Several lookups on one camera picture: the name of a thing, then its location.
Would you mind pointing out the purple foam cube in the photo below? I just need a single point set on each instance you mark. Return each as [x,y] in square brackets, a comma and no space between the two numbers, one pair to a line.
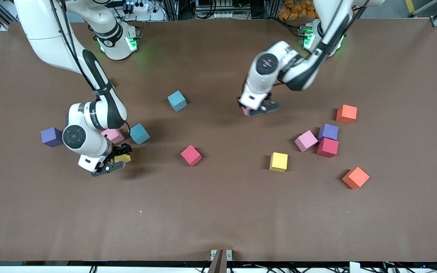
[328,131]
[51,137]

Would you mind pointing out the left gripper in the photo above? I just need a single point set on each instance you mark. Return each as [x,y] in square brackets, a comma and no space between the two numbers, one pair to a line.
[268,97]

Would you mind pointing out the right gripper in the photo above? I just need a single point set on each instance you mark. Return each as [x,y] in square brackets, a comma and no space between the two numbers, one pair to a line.
[118,151]

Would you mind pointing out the red foam cube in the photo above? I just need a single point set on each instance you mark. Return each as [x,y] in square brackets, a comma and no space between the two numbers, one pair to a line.
[190,156]
[327,148]

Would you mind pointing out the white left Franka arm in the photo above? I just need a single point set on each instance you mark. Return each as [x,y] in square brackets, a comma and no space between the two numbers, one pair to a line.
[258,79]

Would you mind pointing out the pink foam cube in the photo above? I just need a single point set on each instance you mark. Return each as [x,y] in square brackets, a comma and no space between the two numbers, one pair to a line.
[305,140]
[245,110]
[113,135]

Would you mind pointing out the blue foam cube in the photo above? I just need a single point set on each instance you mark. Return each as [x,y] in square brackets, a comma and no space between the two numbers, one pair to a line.
[176,101]
[139,134]

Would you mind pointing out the orange foam cube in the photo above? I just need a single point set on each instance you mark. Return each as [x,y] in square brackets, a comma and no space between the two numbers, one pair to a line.
[355,177]
[346,114]

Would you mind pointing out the yellow foam cube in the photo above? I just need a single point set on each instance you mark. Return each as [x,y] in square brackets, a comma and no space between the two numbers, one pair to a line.
[279,162]
[124,158]

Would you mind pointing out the pile of orange objects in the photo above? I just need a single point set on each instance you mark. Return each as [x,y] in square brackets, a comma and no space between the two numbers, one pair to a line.
[292,11]

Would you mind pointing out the white tag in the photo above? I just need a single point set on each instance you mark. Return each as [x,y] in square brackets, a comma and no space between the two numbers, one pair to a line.
[354,267]

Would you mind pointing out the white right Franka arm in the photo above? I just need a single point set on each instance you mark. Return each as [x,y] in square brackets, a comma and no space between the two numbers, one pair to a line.
[47,38]

